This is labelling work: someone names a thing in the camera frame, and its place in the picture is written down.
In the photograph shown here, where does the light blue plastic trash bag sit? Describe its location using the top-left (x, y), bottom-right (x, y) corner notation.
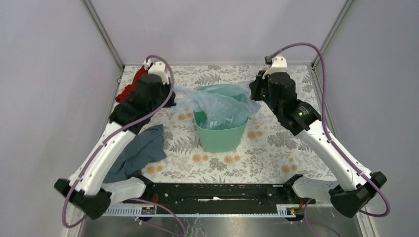
top-left (174, 82), bottom-right (261, 130)

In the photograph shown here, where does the green plastic trash bin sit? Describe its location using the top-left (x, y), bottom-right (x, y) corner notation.
top-left (193, 112), bottom-right (248, 153)

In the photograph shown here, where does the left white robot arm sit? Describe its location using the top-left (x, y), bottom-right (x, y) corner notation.
top-left (54, 71), bottom-right (175, 228)

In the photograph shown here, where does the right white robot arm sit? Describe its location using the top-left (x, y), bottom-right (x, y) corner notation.
top-left (249, 71), bottom-right (387, 218)

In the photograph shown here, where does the red cloth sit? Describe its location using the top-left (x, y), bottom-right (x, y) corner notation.
top-left (115, 66), bottom-right (148, 103)

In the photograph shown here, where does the blue-grey cloth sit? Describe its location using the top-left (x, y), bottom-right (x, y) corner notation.
top-left (103, 124), bottom-right (167, 184)

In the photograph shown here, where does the floral patterned table mat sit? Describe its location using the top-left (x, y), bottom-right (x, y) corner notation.
top-left (142, 65), bottom-right (335, 184)

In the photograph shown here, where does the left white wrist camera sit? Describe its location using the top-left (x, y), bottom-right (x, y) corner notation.
top-left (143, 59), bottom-right (170, 85)

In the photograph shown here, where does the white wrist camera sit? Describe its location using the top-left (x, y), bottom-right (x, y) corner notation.
top-left (262, 54), bottom-right (288, 79)
top-left (143, 59), bottom-right (170, 85)

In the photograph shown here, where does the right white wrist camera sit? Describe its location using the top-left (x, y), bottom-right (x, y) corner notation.
top-left (262, 54), bottom-right (288, 79)

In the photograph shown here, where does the left aluminium corner post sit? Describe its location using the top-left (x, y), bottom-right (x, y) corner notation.
top-left (81, 0), bottom-right (125, 71)

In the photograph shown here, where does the aluminium corner post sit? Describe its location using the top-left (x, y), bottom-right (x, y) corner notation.
top-left (311, 0), bottom-right (356, 68)
top-left (81, 0), bottom-right (125, 71)

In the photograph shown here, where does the right aluminium corner post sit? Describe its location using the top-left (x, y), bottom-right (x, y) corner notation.
top-left (311, 0), bottom-right (356, 68)

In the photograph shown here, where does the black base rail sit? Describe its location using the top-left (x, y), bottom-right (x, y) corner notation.
top-left (140, 183), bottom-right (315, 216)

